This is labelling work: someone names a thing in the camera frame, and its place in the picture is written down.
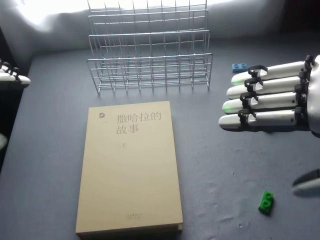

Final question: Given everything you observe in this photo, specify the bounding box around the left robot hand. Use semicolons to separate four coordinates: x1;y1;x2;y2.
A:
0;58;31;151

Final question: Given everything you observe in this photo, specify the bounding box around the green toy brick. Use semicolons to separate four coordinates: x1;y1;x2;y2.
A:
258;190;275;216

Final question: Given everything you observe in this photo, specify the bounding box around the beige paperback book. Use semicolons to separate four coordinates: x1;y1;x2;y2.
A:
75;100;185;240

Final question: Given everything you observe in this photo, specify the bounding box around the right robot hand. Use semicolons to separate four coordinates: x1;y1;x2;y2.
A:
218;54;320;198

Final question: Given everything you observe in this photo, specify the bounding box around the blue toy brick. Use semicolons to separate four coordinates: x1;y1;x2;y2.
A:
231;62;249;74

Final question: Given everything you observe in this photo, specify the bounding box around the wire file rack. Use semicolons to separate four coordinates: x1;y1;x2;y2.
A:
86;0;213;96

